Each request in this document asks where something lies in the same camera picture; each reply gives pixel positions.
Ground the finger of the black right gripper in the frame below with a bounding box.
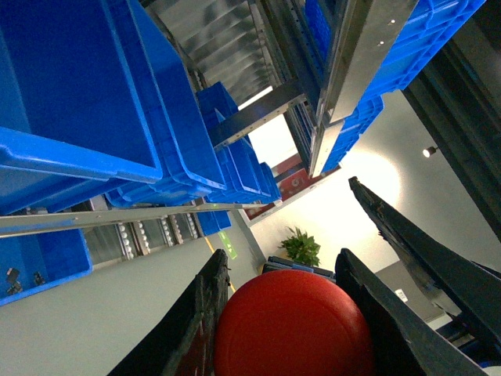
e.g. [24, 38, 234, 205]
[348, 176, 500, 337]

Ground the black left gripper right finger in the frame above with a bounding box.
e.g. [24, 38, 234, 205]
[335, 248, 485, 375]

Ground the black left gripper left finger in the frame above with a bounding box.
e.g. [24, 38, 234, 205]
[110, 249, 229, 375]

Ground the red mushroom push button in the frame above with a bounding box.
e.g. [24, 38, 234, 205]
[214, 270, 377, 375]

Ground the green potted plant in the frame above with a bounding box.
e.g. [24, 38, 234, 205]
[278, 227, 321, 266]

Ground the far right lower blue bin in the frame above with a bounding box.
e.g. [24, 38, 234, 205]
[1, 230, 92, 306]

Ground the small black parts pile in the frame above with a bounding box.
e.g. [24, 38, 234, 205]
[6, 268, 45, 296]

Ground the upper right blue crate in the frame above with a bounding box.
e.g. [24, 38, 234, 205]
[1, 1, 225, 215]

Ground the steel shelf front rail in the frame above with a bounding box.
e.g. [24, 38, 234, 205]
[1, 199, 265, 238]

